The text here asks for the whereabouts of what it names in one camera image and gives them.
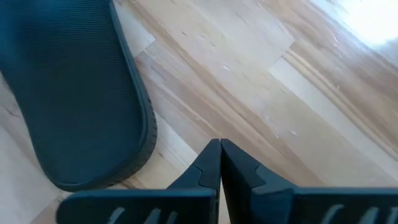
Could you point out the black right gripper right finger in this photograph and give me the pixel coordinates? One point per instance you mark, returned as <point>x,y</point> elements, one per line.
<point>295,207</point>

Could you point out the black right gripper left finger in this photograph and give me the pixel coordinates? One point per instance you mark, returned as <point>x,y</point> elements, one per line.
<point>149,207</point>

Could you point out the black slide sandal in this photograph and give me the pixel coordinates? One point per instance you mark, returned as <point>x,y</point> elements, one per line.
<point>71,93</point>

